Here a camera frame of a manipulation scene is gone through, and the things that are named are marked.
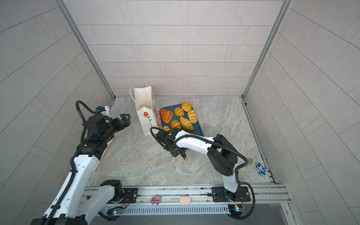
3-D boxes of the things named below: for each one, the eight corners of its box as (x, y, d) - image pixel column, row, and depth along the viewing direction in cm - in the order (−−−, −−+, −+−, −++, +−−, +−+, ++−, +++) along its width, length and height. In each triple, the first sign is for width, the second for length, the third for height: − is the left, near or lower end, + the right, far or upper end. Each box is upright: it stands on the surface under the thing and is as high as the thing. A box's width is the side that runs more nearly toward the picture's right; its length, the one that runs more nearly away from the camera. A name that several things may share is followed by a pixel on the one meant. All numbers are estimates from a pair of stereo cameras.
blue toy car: (259, 176, 79) (260, 175, 77) (254, 163, 84) (256, 161, 82) (266, 176, 79) (268, 175, 77) (262, 163, 84) (263, 161, 82)
